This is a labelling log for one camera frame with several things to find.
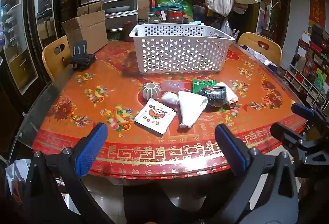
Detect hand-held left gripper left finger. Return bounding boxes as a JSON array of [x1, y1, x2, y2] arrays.
[[15, 123, 108, 224]]

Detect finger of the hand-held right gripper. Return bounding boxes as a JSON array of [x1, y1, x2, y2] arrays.
[[291, 103, 329, 124], [270, 123, 307, 149]]

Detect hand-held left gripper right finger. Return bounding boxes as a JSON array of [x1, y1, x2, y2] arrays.
[[215, 123, 302, 224]]

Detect pink white soft bundle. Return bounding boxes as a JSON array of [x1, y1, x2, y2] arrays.
[[217, 82, 239, 108]]

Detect black soft roll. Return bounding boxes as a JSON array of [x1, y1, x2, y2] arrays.
[[204, 86, 227, 108]]

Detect white triangular soft pouch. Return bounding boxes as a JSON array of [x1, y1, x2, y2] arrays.
[[178, 91, 208, 129]]

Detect white cartoon printed packet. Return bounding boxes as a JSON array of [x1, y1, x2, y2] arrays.
[[134, 98, 177, 135]]

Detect green snack packet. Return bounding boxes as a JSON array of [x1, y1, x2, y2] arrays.
[[192, 78, 218, 96]]

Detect small white plastic bag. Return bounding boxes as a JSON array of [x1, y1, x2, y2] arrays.
[[161, 92, 180, 106]]

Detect clear pink plastic bag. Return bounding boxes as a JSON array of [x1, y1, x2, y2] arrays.
[[161, 80, 193, 93]]

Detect white ribbed round holder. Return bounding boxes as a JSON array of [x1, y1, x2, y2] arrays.
[[142, 82, 161, 99]]

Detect white perforated plastic basket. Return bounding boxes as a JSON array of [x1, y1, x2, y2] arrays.
[[129, 23, 235, 74]]

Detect shelf of assorted boxes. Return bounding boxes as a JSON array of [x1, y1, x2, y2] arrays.
[[283, 25, 329, 114]]

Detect wooden chair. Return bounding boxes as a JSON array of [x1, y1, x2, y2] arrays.
[[42, 35, 71, 80], [237, 32, 283, 65]]

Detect white blue bag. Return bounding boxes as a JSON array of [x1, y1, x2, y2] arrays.
[[242, 44, 278, 68]]

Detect black folding phone stand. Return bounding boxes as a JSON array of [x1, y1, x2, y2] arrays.
[[69, 40, 97, 71]]

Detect green plastic tray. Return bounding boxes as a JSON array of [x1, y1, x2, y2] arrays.
[[107, 31, 124, 40]]

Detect open cardboard box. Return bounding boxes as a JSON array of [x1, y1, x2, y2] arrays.
[[61, 10, 108, 54]]

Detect brown mug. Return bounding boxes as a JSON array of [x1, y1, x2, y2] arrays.
[[123, 22, 137, 42]]

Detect small cardboard box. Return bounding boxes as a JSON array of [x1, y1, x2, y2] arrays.
[[76, 2, 102, 17]]

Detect glass jar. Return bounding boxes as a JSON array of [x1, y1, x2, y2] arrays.
[[148, 12, 161, 24]]

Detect red wall hanging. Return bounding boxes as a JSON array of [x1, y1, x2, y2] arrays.
[[308, 0, 326, 28]]

